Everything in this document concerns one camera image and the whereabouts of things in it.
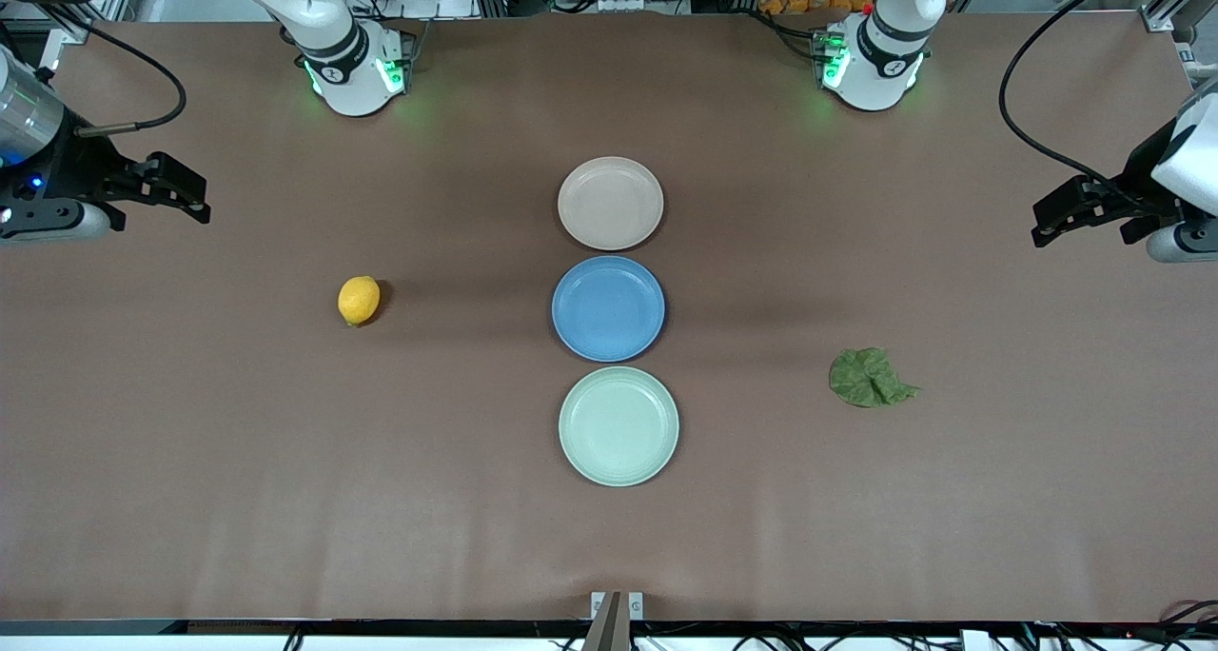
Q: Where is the yellow lemon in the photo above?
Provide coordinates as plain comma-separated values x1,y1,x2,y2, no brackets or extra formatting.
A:
338,276,382,327

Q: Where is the green lettuce leaf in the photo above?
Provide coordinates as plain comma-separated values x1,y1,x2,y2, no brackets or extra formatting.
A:
828,347,922,409

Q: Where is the beige plate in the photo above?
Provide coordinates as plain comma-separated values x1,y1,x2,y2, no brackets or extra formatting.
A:
557,156,665,252

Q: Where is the blue plate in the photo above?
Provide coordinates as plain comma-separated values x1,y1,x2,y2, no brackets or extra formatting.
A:
551,255,667,364

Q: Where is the pale green plate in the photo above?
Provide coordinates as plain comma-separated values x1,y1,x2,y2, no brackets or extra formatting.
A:
558,365,680,488

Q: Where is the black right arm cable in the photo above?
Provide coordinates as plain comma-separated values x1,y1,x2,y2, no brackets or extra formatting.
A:
36,4,187,140

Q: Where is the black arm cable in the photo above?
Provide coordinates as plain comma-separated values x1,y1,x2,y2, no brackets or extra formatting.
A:
36,4,187,140
998,0,1218,193

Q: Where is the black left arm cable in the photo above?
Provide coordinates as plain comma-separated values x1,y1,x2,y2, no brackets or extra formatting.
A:
998,0,1218,193

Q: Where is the metal table bracket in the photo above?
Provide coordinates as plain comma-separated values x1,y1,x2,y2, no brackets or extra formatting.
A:
582,590,646,651

